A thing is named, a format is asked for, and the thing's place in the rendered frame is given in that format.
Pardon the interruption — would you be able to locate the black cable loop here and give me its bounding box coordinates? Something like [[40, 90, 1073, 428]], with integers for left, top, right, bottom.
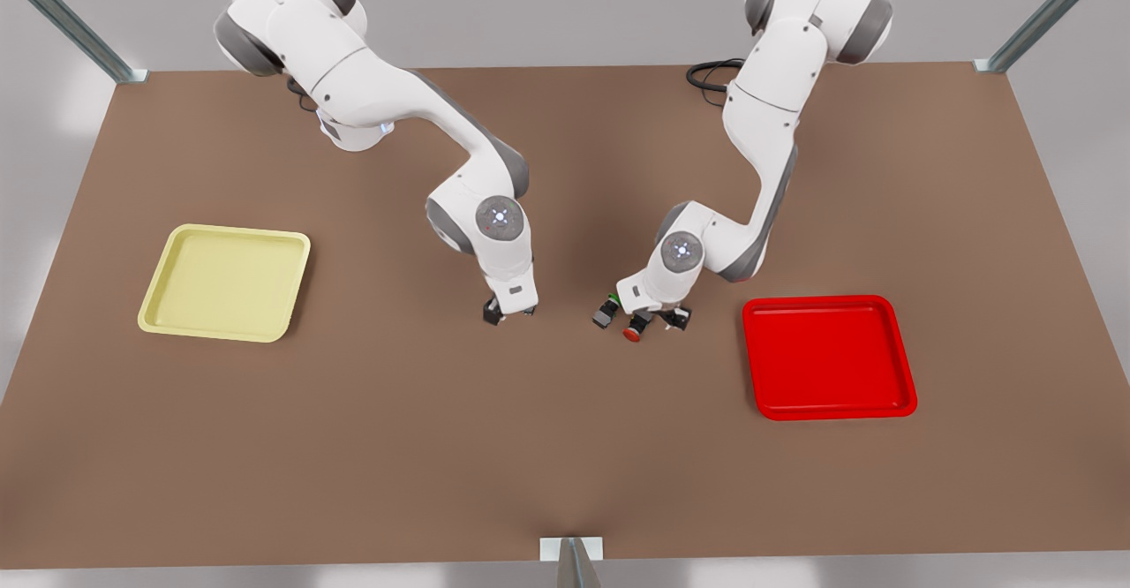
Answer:
[[686, 57, 748, 109], [285, 75, 320, 114]]

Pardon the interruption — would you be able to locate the yellow square tray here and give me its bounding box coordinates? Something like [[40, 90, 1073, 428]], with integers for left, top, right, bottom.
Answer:
[[137, 222, 313, 344]]

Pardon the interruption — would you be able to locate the red square tray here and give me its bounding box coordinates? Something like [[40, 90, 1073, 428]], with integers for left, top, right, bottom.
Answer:
[[741, 294, 919, 422]]

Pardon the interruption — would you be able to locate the silver frame post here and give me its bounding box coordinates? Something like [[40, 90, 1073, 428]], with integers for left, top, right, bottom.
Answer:
[[973, 0, 1130, 75], [0, 0, 150, 85], [539, 536, 606, 588]]

